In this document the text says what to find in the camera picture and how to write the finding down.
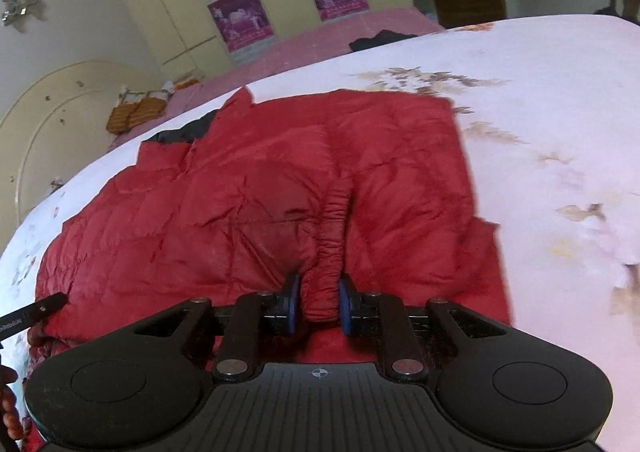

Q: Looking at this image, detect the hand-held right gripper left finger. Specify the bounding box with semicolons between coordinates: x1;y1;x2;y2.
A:
135;273;302;380

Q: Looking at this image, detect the red down jacket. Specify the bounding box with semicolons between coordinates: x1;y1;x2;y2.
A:
24;87;512;452

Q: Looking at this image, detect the dark cloth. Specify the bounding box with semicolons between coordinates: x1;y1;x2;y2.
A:
348;28;419;54

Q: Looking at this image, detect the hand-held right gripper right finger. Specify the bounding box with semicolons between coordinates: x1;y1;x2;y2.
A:
339;273;507;380

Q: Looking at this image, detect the cream arched headboard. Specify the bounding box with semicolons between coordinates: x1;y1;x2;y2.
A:
0;61;167;229

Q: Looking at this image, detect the white floral bed blanket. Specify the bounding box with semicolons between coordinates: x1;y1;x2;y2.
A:
0;15;640;452

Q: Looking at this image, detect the person's left hand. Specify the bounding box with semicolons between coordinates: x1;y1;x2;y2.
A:
0;365;24;439

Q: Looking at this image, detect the pink bed sheet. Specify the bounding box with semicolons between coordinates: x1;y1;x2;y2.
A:
107;7;446;150

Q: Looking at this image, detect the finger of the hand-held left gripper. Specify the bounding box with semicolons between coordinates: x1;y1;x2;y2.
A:
34;293;69;319

